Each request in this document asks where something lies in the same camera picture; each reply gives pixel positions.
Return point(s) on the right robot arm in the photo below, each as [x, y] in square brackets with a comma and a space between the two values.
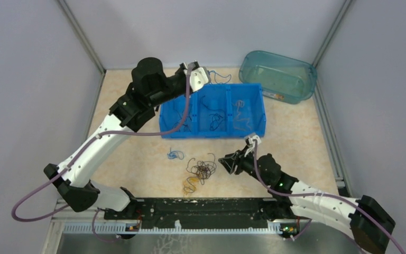
[362, 219]

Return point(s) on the teal translucent plastic tub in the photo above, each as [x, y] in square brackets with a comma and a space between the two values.
[282, 78]

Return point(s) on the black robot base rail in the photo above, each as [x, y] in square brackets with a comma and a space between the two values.
[206, 213]

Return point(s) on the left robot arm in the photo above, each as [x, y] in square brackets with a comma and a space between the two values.
[150, 87]

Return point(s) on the blue divided plastic bin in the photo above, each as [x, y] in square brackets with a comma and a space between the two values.
[216, 112]

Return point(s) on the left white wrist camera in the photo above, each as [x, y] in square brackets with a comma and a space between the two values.
[199, 78]

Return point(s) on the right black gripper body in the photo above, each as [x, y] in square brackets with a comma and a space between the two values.
[247, 163]

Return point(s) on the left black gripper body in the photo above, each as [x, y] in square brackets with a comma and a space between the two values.
[178, 84]

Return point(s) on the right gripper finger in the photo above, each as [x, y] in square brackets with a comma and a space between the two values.
[231, 168]
[228, 160]

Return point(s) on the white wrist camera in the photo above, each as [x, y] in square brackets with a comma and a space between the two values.
[252, 141]
[199, 78]

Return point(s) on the grey slotted cable duct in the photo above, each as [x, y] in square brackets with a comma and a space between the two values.
[123, 229]

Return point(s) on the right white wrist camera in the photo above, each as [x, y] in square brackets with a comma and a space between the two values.
[252, 141]

